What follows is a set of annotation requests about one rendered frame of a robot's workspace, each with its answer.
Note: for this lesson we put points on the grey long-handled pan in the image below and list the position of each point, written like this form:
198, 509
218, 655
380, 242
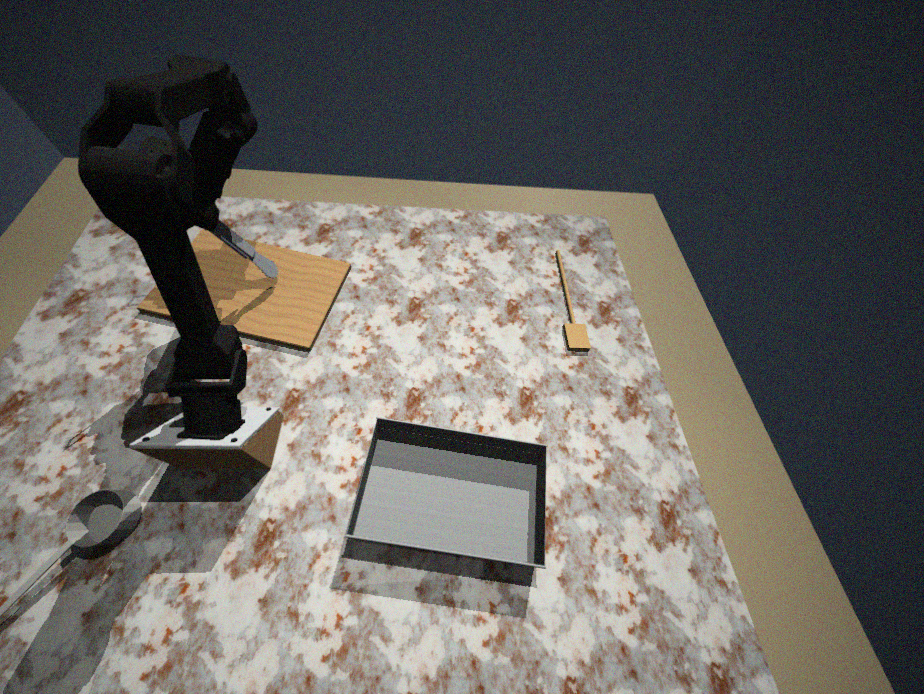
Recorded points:
103, 517

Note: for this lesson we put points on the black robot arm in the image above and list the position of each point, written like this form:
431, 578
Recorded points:
148, 194

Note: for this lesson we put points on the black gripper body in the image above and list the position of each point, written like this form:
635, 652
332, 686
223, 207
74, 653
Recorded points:
209, 179

